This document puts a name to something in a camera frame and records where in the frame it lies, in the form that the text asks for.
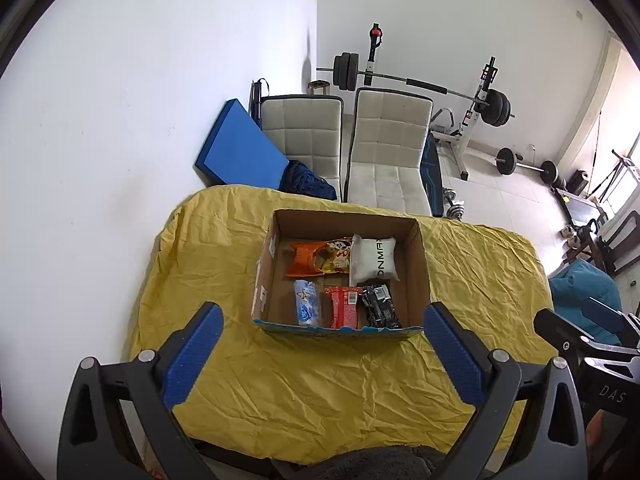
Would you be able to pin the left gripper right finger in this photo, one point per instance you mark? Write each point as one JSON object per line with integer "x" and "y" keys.
{"x": 550, "y": 441}

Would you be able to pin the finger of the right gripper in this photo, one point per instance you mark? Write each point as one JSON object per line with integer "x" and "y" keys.
{"x": 570, "y": 340}
{"x": 625, "y": 326}

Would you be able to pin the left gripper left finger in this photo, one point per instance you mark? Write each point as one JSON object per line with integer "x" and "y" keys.
{"x": 95, "y": 440}

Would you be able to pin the light blue tissue pack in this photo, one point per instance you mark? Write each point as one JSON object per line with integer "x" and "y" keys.
{"x": 307, "y": 303}

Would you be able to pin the red snack packet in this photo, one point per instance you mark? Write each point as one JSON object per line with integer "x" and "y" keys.
{"x": 344, "y": 302}

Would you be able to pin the white soft pouch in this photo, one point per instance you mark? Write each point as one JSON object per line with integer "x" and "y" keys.
{"x": 372, "y": 259}

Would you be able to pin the right gloved hand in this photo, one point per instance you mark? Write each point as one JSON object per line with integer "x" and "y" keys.
{"x": 601, "y": 434}

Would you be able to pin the teal beanbag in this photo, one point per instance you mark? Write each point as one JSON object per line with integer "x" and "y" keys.
{"x": 572, "y": 286}

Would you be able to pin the small chrome dumbbell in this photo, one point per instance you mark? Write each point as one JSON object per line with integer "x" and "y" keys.
{"x": 454, "y": 208}

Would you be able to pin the floor dumbbell bar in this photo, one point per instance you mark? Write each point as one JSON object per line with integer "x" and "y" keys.
{"x": 507, "y": 161}

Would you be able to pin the black snack packet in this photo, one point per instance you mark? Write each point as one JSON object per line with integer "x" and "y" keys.
{"x": 379, "y": 306}

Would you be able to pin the white weight bench rack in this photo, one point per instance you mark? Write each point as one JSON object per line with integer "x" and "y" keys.
{"x": 458, "y": 139}

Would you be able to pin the barbell on rack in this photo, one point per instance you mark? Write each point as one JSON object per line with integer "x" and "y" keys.
{"x": 493, "y": 106}

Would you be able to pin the orange snack bag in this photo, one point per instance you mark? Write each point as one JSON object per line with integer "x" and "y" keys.
{"x": 311, "y": 259}

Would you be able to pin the cardboard box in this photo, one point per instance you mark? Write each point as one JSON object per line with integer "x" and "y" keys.
{"x": 273, "y": 305}

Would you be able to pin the right white chair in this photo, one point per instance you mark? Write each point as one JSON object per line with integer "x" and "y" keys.
{"x": 388, "y": 141}

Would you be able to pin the white chair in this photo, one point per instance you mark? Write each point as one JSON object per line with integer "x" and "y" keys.
{"x": 308, "y": 129}
{"x": 388, "y": 141}

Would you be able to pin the blue foam mat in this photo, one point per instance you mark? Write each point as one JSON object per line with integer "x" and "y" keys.
{"x": 236, "y": 151}

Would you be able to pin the dark blue cloth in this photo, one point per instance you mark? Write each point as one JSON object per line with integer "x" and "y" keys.
{"x": 298, "y": 179}

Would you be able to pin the left white chair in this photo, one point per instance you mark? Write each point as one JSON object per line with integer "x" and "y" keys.
{"x": 308, "y": 129}

